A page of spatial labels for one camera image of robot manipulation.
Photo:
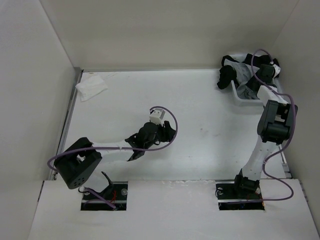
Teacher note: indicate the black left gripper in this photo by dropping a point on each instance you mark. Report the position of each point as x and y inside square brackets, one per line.
[167, 132]

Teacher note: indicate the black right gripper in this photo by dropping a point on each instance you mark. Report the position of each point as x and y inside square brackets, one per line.
[250, 83]

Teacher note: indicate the grey tank top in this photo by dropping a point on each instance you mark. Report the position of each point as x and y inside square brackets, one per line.
[243, 71]

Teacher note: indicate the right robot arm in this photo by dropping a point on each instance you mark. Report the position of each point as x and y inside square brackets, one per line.
[276, 125]

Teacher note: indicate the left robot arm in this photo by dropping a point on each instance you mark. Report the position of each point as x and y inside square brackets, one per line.
[78, 163]

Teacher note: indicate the black tank top pile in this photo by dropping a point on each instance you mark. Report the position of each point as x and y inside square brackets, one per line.
[226, 75]

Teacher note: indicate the white folded tank top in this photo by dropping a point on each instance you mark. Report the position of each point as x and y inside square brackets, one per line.
[91, 87]

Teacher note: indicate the white plastic laundry basket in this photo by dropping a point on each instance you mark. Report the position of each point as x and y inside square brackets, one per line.
[241, 66]

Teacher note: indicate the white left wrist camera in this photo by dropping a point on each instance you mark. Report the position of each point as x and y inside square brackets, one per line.
[156, 116]

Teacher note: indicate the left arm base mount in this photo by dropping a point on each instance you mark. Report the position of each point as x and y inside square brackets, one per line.
[117, 196]

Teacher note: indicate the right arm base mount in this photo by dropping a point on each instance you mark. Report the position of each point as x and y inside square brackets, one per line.
[231, 199]

